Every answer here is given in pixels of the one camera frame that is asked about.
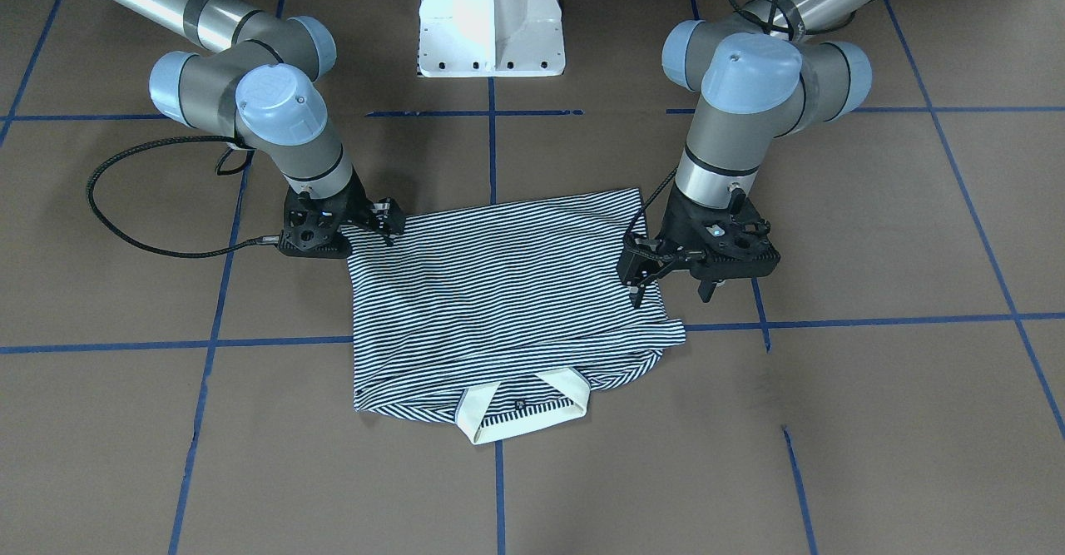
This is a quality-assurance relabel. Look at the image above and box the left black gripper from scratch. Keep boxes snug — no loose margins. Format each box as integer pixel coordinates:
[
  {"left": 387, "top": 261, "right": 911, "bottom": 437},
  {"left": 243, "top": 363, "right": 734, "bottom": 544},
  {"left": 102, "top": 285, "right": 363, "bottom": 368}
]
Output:
[{"left": 617, "top": 187, "right": 731, "bottom": 309}]

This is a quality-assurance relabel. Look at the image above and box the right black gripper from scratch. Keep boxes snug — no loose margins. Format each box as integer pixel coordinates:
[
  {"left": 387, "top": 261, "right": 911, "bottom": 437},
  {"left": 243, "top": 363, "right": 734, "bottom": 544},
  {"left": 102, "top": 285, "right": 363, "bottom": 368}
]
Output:
[{"left": 288, "top": 168, "right": 406, "bottom": 245}]

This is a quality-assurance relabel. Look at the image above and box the navy white striped polo shirt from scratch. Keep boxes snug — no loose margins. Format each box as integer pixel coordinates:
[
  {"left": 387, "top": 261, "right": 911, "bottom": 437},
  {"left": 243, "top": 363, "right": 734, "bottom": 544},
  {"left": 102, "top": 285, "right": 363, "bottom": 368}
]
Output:
[{"left": 343, "top": 187, "right": 686, "bottom": 445}]

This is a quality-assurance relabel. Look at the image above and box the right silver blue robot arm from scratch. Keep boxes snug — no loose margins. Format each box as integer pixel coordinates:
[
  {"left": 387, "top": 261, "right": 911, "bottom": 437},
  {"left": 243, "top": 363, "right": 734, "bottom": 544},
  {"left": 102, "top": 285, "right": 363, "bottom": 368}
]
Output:
[{"left": 111, "top": 0, "right": 404, "bottom": 258}]

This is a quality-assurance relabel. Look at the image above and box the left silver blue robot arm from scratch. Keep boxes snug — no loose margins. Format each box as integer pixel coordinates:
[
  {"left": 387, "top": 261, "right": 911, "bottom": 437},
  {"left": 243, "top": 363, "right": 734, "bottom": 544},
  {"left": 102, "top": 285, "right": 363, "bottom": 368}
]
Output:
[{"left": 617, "top": 0, "right": 875, "bottom": 308}]

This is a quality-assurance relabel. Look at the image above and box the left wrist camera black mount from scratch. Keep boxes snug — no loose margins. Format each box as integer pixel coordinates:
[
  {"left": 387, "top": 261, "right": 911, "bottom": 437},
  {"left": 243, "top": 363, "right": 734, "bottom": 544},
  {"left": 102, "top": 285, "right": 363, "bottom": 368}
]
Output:
[{"left": 697, "top": 185, "right": 782, "bottom": 280}]

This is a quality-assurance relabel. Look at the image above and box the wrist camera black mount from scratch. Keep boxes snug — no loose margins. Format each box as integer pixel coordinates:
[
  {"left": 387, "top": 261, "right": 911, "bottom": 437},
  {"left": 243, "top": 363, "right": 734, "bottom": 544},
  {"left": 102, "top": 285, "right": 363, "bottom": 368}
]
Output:
[
  {"left": 276, "top": 191, "right": 351, "bottom": 260},
  {"left": 697, "top": 185, "right": 782, "bottom": 280}
]

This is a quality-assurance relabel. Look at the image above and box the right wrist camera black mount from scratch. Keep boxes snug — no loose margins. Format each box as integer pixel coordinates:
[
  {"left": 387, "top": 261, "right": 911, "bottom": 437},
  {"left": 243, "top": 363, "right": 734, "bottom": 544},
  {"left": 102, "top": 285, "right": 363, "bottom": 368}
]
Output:
[{"left": 276, "top": 191, "right": 351, "bottom": 260}]

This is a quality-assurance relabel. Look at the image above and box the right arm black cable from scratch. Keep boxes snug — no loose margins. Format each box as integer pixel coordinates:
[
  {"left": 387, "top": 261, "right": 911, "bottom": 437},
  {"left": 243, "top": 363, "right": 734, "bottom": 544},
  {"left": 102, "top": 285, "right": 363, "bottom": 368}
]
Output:
[{"left": 86, "top": 136, "right": 288, "bottom": 259}]

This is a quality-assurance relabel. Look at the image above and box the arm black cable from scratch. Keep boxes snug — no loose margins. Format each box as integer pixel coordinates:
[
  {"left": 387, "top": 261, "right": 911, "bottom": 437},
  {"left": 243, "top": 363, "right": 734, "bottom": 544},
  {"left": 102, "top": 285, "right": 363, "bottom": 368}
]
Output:
[
  {"left": 624, "top": 0, "right": 800, "bottom": 240},
  {"left": 86, "top": 136, "right": 288, "bottom": 259}
]

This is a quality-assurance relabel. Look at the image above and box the white camera mast base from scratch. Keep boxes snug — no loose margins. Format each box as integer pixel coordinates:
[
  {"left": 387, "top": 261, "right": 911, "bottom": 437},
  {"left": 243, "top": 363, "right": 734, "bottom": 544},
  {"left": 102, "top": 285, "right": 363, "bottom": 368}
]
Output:
[{"left": 416, "top": 0, "right": 567, "bottom": 78}]

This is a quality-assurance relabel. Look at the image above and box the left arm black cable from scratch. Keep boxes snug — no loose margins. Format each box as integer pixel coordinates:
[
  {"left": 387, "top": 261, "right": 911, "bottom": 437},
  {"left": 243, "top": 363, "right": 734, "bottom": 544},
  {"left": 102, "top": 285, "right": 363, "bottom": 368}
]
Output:
[{"left": 624, "top": 0, "right": 800, "bottom": 240}]

